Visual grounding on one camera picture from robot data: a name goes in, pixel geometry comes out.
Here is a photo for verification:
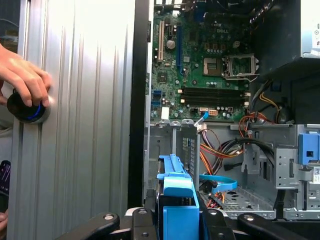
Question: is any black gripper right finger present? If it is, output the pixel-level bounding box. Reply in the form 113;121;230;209
198;191;310;240

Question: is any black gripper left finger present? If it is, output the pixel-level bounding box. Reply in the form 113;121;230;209
56;208;157;240

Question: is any yellow red power wire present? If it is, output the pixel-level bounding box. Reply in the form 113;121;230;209
206;191;226;210

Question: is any hard disk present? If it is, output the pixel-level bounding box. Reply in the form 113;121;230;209
154;153;209;240

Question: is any round black blue-ringed tool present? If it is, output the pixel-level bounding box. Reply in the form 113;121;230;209
6;91;51;125

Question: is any perforated metal disk bay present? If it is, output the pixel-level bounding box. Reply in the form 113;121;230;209
143;119;277;221

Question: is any person's bare hand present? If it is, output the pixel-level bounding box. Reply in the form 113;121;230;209
0;42;53;108
0;209;10;235

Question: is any metal optical drive cage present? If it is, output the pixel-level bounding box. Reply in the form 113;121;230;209
274;124;320;221

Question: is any dark purple patterned object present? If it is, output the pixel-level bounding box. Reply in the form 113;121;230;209
0;160;12;196

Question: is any blue plastic bay latch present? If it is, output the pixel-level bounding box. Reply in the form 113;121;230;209
297;131;320;166

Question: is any black RAM slot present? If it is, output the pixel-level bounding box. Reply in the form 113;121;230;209
181;96;247;102
181;86;247;92
181;100;247;107
181;91;247;97

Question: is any black PC case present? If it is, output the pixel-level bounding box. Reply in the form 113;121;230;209
127;0;320;240

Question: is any metal locking lever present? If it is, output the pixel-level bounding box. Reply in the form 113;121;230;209
224;74;259;83

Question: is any CPU socket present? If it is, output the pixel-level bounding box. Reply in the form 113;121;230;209
202;57;223;76

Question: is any metal socket cover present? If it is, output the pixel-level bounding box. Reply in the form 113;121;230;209
221;53;259;79

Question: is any blue expansion slot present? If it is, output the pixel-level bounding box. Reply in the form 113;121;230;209
176;22;182;76

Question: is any white expansion slot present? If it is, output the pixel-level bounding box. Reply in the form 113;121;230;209
157;20;165;63

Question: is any green motherboard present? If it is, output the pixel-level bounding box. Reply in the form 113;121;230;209
149;7;254;124

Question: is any grey power supply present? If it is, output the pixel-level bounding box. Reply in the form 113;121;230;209
251;0;320;78

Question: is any long blue data wire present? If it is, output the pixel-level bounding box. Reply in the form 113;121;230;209
199;173;238;195

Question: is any thick black cable bundle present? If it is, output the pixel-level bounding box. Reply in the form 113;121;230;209
216;138;276;167

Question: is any short blue data wire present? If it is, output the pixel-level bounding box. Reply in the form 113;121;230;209
193;111;210;126

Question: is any orange red wire bundle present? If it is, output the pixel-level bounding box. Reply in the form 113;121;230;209
238;111;277;135

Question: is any yellow black power wire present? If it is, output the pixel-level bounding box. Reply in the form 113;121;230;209
259;91;282;122

